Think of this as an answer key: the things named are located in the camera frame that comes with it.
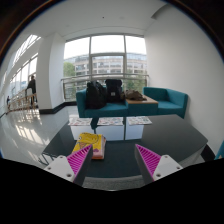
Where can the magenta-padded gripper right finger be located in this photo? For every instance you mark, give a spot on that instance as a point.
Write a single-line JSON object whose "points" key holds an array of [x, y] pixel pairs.
{"points": [[160, 166]]}

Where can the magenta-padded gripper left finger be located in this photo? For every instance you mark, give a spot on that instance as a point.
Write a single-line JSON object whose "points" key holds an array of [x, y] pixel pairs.
{"points": [[63, 168]]}

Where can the printed paper sheet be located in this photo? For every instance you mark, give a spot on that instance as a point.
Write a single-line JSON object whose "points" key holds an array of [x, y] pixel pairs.
{"points": [[110, 121], [140, 120], [80, 121]]}

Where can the teal chair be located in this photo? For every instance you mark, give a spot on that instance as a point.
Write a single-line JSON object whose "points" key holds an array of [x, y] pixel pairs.
{"points": [[220, 150]]}

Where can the wooden sofa side table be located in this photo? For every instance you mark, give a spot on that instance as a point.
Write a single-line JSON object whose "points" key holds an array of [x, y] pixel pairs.
{"points": [[146, 101]]}

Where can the teal sofa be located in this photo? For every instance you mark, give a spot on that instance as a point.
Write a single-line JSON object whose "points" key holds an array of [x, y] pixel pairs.
{"points": [[110, 110]]}

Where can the brown jacket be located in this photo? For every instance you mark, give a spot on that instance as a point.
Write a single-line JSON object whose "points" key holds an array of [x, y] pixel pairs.
{"points": [[135, 95]]}

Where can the wooden railing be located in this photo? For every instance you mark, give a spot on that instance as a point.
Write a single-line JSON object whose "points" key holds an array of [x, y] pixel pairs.
{"points": [[21, 101]]}

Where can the large black backpack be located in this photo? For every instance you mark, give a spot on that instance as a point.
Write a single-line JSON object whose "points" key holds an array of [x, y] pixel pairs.
{"points": [[96, 95]]}

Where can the person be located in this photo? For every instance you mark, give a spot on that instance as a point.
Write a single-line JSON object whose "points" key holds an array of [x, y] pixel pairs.
{"points": [[8, 100], [32, 87]]}

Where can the black backpack with grey patch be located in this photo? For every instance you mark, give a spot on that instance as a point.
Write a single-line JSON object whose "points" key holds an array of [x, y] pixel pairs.
{"points": [[114, 90]]}

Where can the metal window railing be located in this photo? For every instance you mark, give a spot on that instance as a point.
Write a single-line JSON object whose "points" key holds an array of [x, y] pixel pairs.
{"points": [[75, 78]]}

